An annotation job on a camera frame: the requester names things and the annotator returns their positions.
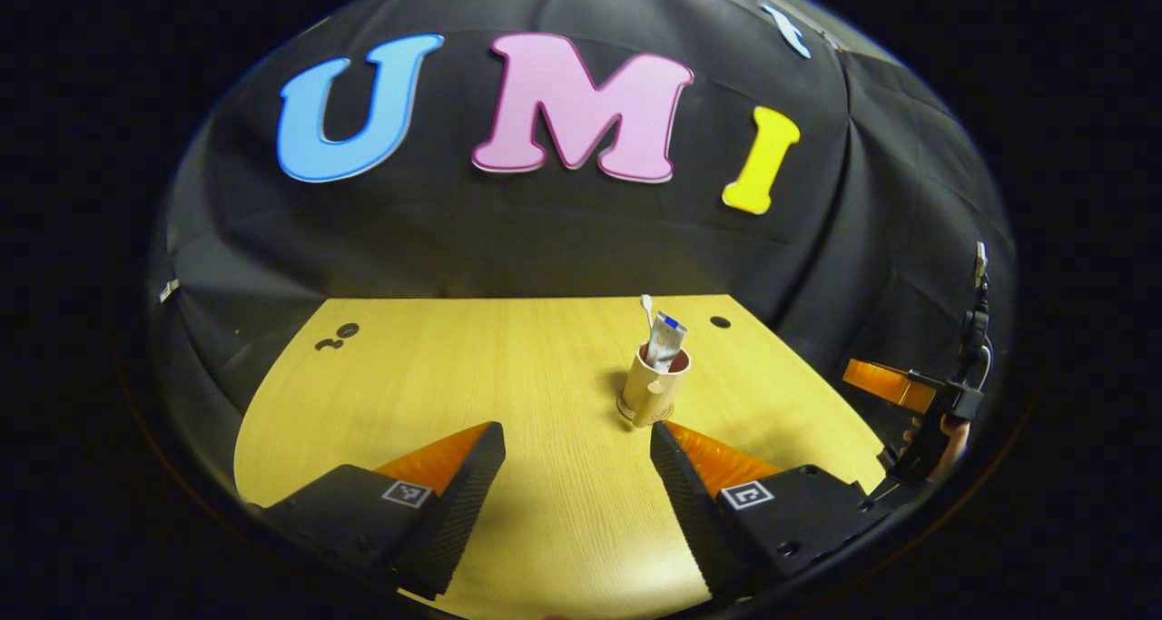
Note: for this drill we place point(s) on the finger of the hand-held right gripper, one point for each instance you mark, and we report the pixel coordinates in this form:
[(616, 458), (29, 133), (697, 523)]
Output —
[(885, 382)]

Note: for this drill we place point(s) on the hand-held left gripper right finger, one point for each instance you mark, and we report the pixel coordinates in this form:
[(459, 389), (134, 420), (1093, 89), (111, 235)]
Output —
[(694, 520)]

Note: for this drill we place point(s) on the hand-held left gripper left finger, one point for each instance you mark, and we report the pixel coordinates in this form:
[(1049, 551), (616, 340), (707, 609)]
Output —
[(449, 520)]

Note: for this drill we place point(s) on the beige cup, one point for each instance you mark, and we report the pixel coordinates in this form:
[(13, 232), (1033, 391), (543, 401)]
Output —
[(652, 388)]

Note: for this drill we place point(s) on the white toothpaste tube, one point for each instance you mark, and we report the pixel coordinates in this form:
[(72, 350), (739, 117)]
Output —
[(667, 339)]

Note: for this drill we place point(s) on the wooden desktop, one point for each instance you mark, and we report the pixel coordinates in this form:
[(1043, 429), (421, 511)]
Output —
[(472, 366)]

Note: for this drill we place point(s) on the black backdrop cloth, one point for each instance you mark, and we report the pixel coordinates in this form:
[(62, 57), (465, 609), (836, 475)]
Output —
[(545, 239)]

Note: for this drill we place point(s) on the metal clip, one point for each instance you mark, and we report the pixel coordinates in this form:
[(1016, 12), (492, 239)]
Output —
[(170, 290)]

